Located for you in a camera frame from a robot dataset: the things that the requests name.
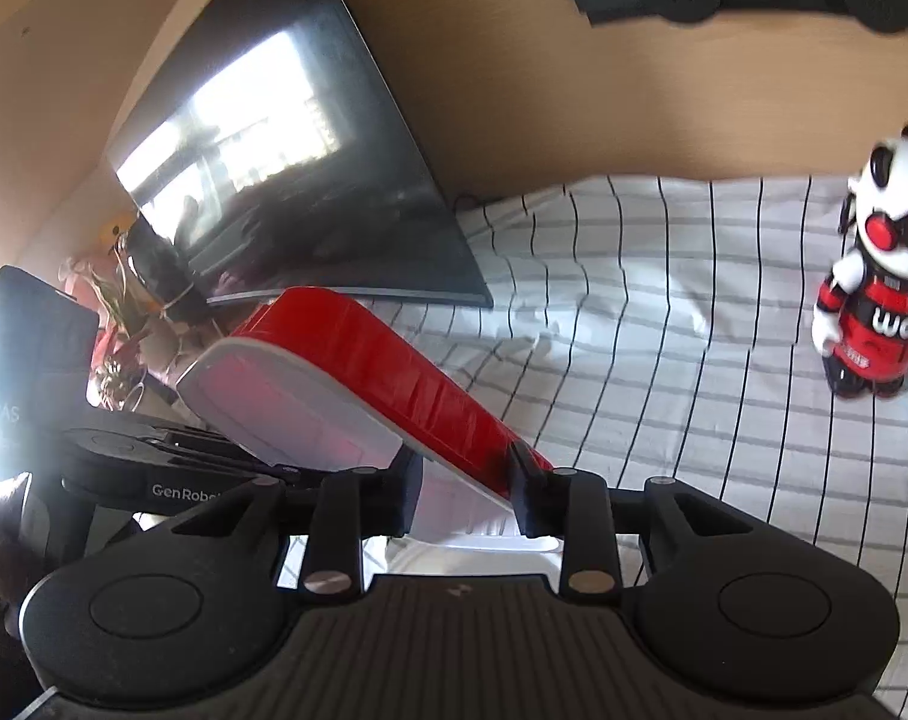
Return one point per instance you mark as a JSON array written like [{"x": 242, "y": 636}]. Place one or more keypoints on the panda robot figure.
[{"x": 881, "y": 315}]

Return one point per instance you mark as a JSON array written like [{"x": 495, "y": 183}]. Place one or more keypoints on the black computer monitor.
[{"x": 311, "y": 127}]

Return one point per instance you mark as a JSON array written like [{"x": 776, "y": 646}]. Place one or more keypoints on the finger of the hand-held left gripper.
[{"x": 221, "y": 454}]

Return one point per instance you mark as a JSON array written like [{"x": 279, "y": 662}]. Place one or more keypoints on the white checked tablecloth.
[{"x": 686, "y": 427}]

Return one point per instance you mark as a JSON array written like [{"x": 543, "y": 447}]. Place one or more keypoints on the person's left forearm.
[{"x": 0, "y": 540}]

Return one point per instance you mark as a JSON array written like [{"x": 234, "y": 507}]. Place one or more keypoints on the flower bouquet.
[{"x": 116, "y": 300}]

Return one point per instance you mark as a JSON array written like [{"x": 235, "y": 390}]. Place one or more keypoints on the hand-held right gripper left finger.
[{"x": 409, "y": 495}]

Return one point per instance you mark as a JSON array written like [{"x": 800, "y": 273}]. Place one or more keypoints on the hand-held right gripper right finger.
[{"x": 521, "y": 487}]

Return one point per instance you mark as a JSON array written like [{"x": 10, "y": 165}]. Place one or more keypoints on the red rectangular plastic container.
[{"x": 394, "y": 375}]

